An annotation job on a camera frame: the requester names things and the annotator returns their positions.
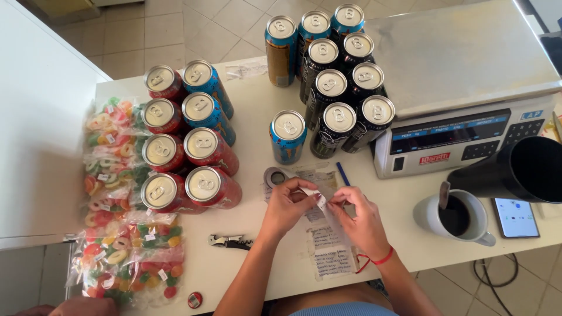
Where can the person's left hand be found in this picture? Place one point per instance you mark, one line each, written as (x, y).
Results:
(281, 210)

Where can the person's right hand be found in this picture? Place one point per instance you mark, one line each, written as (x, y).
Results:
(364, 228)

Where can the white sticker label strip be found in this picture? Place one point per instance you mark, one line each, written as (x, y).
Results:
(322, 202)

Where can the grey round tape dispenser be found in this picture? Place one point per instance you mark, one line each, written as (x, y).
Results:
(276, 177)

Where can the taped handwritten paper notes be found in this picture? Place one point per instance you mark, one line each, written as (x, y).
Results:
(333, 259)

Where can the blue pen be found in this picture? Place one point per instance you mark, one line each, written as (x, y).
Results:
(343, 173)

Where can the black metal corkscrew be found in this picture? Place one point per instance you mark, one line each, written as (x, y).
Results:
(228, 241)

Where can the white coffee mug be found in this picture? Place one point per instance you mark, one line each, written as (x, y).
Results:
(428, 217)

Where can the blue drink can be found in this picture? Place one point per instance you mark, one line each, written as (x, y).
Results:
(206, 114)
(287, 136)
(314, 24)
(210, 85)
(347, 17)
(280, 52)

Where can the person's light blue top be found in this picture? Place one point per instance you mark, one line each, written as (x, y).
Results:
(342, 309)

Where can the metal spoon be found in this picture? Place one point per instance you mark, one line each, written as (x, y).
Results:
(444, 193)

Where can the small red round lid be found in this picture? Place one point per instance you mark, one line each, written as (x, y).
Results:
(195, 300)

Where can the group of red drink cans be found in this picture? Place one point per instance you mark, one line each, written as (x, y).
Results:
(160, 151)

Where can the group of black drink cans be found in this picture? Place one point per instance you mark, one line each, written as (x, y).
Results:
(331, 83)

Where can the clear plastic wrapper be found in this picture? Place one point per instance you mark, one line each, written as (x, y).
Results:
(246, 69)

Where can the black plastic tumbler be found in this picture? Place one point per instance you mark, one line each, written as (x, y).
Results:
(505, 175)

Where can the smartphone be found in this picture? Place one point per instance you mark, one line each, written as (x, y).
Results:
(516, 218)

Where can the pile of gummy candy bags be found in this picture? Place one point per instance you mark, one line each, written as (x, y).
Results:
(118, 210)

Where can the white digital weighing scale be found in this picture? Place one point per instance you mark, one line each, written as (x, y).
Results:
(456, 66)

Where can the white cabinet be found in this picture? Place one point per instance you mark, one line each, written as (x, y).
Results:
(39, 131)

